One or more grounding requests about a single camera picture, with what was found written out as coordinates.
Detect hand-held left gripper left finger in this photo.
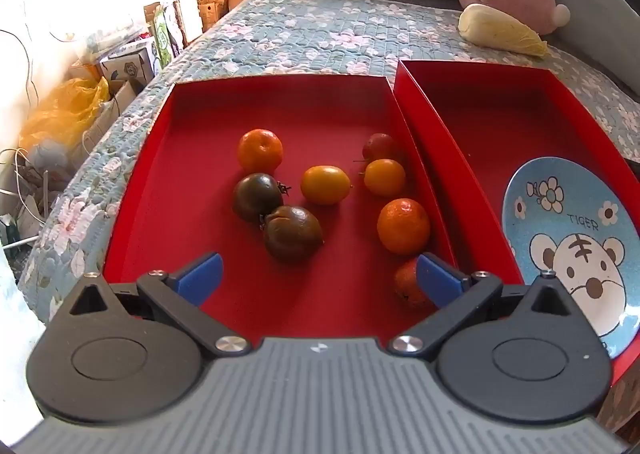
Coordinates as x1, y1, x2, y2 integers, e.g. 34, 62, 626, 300
67, 253, 252, 359

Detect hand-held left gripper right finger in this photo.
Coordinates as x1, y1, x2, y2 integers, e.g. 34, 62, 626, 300
391, 253, 576, 360

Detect orange mandarin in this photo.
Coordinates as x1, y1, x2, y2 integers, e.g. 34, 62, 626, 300
376, 198, 432, 256
236, 129, 284, 175
392, 259, 436, 309

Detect dark brown tomato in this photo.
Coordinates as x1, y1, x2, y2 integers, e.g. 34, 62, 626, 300
232, 173, 292, 223
260, 205, 324, 263

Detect small orange tomato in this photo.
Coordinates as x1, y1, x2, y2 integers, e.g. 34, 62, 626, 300
363, 159, 407, 197

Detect red cardboard box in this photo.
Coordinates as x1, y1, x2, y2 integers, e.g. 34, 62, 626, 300
393, 58, 640, 387
101, 72, 458, 342

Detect small red fruit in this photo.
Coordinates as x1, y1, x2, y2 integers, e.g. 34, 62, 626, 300
357, 133, 401, 165

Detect yellow oval tomato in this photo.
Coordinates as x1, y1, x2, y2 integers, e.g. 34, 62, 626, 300
300, 165, 352, 206

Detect blue cartoon tiger plate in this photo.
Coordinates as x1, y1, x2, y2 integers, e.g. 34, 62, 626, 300
501, 156, 640, 360

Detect yellow plastic bag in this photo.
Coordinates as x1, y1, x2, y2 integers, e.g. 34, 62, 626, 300
19, 78, 111, 155

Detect white printed box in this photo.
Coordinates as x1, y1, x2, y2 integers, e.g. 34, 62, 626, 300
99, 40, 157, 83

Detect green and white carton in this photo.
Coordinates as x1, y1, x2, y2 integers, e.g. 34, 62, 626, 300
151, 4, 177, 70

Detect napa cabbage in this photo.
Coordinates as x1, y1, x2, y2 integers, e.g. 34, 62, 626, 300
458, 4, 550, 58

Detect floral quilted blanket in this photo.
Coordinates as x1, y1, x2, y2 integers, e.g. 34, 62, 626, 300
17, 0, 640, 325

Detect brown cardboard box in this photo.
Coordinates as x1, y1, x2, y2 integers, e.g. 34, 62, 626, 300
196, 0, 232, 33

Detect white cables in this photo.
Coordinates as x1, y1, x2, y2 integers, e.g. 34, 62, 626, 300
0, 148, 53, 247

